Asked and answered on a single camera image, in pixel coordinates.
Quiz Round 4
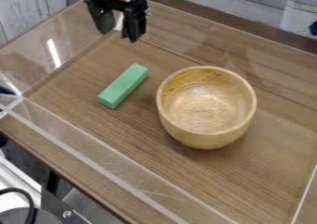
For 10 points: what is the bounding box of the blue object at right edge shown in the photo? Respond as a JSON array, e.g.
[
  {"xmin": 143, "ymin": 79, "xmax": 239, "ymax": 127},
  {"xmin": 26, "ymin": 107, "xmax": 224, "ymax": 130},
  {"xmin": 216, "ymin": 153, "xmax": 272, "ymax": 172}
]
[{"xmin": 309, "ymin": 20, "xmax": 317, "ymax": 36}]

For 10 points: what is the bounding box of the green rectangular block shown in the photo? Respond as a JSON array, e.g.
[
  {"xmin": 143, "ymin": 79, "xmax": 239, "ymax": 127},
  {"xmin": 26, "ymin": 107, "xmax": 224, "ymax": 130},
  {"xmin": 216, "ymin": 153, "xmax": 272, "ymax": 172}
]
[{"xmin": 97, "ymin": 64, "xmax": 148, "ymax": 109}]

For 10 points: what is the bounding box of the clear acrylic enclosure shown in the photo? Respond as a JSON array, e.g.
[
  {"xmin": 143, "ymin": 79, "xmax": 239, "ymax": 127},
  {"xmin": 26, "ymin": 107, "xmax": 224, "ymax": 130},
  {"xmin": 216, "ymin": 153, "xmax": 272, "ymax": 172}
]
[{"xmin": 0, "ymin": 0, "xmax": 317, "ymax": 224}]

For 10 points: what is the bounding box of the black cable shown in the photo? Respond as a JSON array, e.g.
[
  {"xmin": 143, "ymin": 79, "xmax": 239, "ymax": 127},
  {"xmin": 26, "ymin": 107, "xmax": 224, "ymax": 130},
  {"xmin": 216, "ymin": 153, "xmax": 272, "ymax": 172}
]
[{"xmin": 0, "ymin": 187, "xmax": 38, "ymax": 224}]

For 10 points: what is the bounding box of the white cylindrical container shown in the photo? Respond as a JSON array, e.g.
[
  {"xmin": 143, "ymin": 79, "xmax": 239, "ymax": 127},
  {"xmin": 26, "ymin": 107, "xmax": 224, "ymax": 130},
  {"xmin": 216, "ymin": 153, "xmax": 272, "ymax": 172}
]
[{"xmin": 279, "ymin": 0, "xmax": 317, "ymax": 40}]

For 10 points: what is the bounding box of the blue object at left edge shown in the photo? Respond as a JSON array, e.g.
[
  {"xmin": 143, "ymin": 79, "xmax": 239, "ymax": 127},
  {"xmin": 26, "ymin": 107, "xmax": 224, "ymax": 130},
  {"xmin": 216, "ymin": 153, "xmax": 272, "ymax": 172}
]
[{"xmin": 0, "ymin": 85, "xmax": 16, "ymax": 95}]

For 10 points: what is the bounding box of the black table leg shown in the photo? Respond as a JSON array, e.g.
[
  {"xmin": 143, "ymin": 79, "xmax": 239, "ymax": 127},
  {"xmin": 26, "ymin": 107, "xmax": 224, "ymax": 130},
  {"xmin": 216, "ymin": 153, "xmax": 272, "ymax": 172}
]
[{"xmin": 45, "ymin": 171, "xmax": 60, "ymax": 194}]

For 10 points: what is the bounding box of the brown wooden bowl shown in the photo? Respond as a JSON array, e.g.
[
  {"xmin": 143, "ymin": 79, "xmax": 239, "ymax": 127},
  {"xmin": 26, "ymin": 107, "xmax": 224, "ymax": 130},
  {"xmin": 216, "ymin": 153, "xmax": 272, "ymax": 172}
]
[{"xmin": 156, "ymin": 66, "xmax": 258, "ymax": 150}]

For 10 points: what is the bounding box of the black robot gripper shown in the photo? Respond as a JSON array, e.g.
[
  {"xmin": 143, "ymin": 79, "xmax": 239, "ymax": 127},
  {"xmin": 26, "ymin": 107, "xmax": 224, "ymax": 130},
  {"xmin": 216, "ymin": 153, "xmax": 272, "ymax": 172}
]
[{"xmin": 84, "ymin": 0, "xmax": 148, "ymax": 43}]

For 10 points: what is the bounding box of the blue object at edge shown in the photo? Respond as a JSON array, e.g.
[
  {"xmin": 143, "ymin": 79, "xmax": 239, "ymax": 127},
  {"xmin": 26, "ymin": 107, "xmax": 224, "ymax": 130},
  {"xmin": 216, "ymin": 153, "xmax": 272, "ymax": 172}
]
[
  {"xmin": 309, "ymin": 20, "xmax": 317, "ymax": 36},
  {"xmin": 0, "ymin": 85, "xmax": 16, "ymax": 95}
]

